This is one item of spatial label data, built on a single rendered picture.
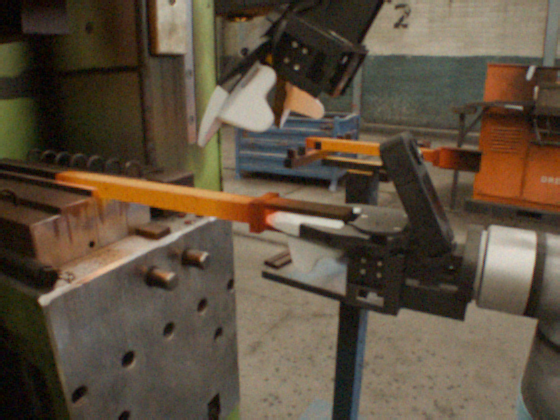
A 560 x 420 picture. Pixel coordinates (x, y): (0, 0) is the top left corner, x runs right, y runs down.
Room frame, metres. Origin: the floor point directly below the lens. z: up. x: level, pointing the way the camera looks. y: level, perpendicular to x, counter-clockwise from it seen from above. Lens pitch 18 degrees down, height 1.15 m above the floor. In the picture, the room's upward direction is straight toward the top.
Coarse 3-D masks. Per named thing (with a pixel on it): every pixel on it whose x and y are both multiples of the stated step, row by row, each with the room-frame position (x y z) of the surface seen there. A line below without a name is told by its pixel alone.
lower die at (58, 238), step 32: (0, 160) 0.80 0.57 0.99; (32, 192) 0.57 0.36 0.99; (64, 192) 0.56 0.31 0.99; (96, 192) 0.55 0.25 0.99; (0, 224) 0.49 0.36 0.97; (32, 224) 0.46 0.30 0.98; (64, 224) 0.50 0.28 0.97; (96, 224) 0.54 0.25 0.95; (128, 224) 0.59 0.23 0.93; (32, 256) 0.46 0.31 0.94; (64, 256) 0.49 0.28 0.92
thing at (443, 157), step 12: (312, 144) 1.01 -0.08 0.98; (324, 144) 1.00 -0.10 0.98; (336, 144) 0.98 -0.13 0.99; (348, 144) 0.96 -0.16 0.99; (360, 144) 0.95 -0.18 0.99; (372, 144) 0.94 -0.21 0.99; (432, 156) 0.86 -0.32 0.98; (444, 156) 0.86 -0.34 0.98; (456, 156) 0.84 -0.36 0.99; (468, 156) 0.83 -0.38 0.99; (480, 156) 0.82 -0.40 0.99; (444, 168) 0.85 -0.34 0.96; (456, 168) 0.84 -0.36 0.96; (468, 168) 0.83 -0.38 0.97
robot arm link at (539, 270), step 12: (540, 240) 0.31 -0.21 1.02; (552, 240) 0.31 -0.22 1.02; (540, 252) 0.30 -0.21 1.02; (552, 252) 0.29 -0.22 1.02; (540, 264) 0.29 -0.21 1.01; (552, 264) 0.29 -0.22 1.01; (540, 276) 0.29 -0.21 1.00; (552, 276) 0.28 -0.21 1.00; (540, 288) 0.28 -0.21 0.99; (552, 288) 0.28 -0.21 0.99; (528, 300) 0.29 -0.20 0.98; (540, 300) 0.28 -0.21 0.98; (552, 300) 0.28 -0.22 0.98; (528, 312) 0.29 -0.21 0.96; (540, 312) 0.28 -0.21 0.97; (552, 312) 0.28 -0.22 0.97; (540, 324) 0.30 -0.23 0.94; (552, 324) 0.29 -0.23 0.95; (552, 336) 0.28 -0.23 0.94
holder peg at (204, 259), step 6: (186, 252) 0.60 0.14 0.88; (192, 252) 0.60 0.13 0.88; (198, 252) 0.60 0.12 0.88; (204, 252) 0.60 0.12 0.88; (186, 258) 0.60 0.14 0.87; (192, 258) 0.59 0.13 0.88; (198, 258) 0.59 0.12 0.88; (204, 258) 0.59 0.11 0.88; (210, 258) 0.60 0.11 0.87; (186, 264) 0.60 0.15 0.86; (192, 264) 0.59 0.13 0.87; (198, 264) 0.59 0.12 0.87; (204, 264) 0.59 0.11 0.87
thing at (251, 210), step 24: (120, 192) 0.53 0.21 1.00; (144, 192) 0.51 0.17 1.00; (168, 192) 0.49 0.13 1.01; (192, 192) 0.49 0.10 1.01; (216, 192) 0.49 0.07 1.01; (216, 216) 0.46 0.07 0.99; (240, 216) 0.44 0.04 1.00; (264, 216) 0.43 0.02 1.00; (312, 216) 0.40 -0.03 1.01; (336, 216) 0.39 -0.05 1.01
